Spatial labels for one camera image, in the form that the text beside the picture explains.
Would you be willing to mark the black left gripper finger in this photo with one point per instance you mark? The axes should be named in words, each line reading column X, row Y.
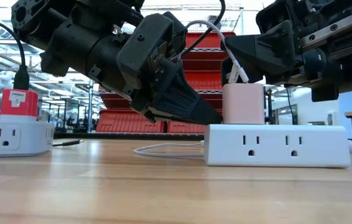
column 182, row 105

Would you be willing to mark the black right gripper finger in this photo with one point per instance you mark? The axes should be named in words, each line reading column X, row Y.
column 226, row 71
column 266, row 53

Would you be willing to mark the pink USB wall charger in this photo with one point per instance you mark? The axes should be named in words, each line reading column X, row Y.
column 244, row 104

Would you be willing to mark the red USB wall charger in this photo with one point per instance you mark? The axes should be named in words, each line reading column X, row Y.
column 23, row 105

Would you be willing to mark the rectangular white power strip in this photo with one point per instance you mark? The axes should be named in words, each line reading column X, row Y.
column 272, row 155

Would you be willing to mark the rounded white power strip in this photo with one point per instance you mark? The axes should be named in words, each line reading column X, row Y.
column 23, row 140

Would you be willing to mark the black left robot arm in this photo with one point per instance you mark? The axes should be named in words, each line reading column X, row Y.
column 33, row 18

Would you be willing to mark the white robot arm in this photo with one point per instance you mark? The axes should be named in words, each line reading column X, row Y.
column 3, row 81

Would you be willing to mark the red plastic bin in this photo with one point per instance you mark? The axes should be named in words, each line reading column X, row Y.
column 201, row 63
column 117, row 123
column 110, row 101
column 210, row 79
column 182, row 128

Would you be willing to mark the white wall dispenser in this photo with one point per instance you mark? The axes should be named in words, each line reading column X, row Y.
column 333, row 119

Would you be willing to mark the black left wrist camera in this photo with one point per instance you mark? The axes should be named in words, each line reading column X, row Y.
column 151, row 37

